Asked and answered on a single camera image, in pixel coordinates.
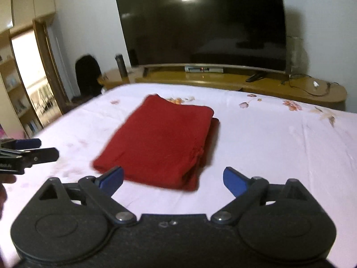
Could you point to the clear glass vase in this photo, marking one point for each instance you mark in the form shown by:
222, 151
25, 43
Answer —
293, 54

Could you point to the wooden television console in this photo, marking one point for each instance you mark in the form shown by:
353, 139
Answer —
223, 82

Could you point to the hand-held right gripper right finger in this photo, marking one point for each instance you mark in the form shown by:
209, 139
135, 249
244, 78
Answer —
235, 180

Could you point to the cream wall cabinets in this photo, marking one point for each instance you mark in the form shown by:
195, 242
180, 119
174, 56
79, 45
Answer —
28, 2

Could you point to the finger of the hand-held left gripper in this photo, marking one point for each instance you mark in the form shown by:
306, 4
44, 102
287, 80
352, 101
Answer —
44, 155
29, 143

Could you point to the person's left hand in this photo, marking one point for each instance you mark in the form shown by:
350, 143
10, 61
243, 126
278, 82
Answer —
2, 192

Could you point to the black chair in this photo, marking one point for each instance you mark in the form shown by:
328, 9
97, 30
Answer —
88, 74

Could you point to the small white object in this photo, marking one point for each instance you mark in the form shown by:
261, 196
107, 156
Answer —
315, 83

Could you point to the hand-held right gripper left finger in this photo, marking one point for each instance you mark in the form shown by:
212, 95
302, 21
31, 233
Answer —
111, 180

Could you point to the floral pink bed sheet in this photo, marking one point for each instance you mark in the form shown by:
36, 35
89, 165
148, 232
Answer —
265, 145

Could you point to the large black television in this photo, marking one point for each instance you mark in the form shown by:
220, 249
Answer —
203, 22

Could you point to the black remote control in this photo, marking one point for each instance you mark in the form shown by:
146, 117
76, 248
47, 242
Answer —
255, 77

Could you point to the dark thermos bottle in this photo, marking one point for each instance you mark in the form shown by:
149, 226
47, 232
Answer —
121, 65

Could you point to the wooden bookshelf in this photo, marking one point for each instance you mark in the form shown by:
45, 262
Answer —
16, 97

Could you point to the wooden door frame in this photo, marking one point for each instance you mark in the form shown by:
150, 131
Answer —
41, 69

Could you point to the silver set-top box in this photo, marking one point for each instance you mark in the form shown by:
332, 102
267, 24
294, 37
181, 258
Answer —
203, 69

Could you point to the red knit garment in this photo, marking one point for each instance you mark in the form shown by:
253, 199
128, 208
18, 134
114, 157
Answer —
161, 142

